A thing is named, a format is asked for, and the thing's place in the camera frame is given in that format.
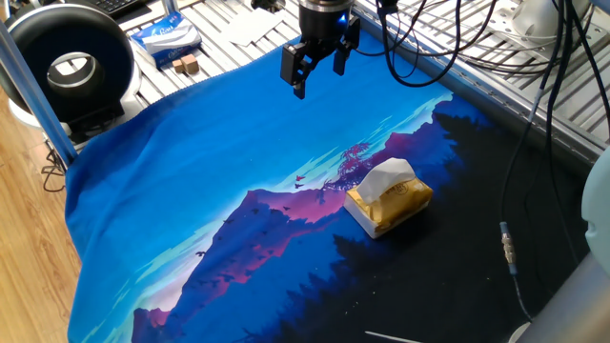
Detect black keyboard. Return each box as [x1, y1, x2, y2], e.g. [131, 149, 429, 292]
[88, 0, 150, 16]

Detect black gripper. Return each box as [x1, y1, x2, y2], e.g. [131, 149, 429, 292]
[279, 9, 362, 100]

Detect thin black floor cable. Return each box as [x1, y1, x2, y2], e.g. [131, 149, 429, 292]
[40, 137, 68, 194]

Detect white dome device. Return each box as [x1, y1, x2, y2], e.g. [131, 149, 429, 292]
[512, 0, 592, 40]

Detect aluminium table edge rail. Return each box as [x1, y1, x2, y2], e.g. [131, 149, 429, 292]
[355, 0, 607, 166]

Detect gold tissue pack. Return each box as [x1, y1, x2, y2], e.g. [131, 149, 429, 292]
[343, 176, 435, 240]

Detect white napkin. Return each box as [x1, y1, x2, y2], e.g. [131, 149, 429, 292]
[356, 156, 417, 206]

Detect white paper sheet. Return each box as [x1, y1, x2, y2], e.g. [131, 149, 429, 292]
[221, 8, 286, 48]

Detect blue tissue pack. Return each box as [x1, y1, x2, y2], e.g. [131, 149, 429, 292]
[131, 11, 204, 68]

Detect black ring fan white base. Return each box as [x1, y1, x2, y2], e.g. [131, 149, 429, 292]
[0, 2, 143, 144]

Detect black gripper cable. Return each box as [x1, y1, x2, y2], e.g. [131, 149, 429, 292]
[355, 0, 463, 90]

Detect metal mounting plate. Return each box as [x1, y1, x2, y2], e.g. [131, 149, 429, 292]
[485, 0, 610, 66]

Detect grey cable with metal connector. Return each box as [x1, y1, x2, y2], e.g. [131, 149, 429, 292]
[498, 0, 580, 323]

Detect thick black cable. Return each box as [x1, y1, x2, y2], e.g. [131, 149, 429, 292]
[542, 0, 610, 268]

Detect aluminium frame post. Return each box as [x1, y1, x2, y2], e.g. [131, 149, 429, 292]
[0, 18, 78, 168]

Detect blue mountain landscape tablecloth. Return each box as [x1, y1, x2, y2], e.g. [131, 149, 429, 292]
[64, 30, 592, 343]

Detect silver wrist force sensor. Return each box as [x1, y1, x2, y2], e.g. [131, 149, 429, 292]
[298, 0, 356, 14]

